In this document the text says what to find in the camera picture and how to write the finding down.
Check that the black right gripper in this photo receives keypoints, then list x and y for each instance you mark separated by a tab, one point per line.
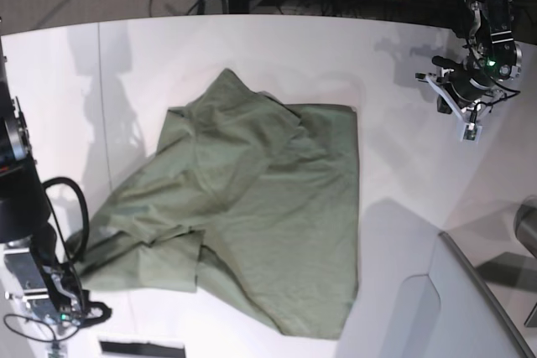
95	313

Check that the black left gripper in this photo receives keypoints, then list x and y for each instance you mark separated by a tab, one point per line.
474	79

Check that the green t-shirt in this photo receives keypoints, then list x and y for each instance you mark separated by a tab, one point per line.
249	199

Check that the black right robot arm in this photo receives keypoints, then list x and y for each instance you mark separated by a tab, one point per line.
46	288

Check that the grey metal stand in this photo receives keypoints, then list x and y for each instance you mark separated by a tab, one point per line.
508	269

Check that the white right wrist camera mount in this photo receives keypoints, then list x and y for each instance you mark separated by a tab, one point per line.
54	345

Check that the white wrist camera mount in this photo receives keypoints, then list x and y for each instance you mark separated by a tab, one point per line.
467	113
54	345

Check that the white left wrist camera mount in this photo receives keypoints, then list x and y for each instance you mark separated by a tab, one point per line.
467	113

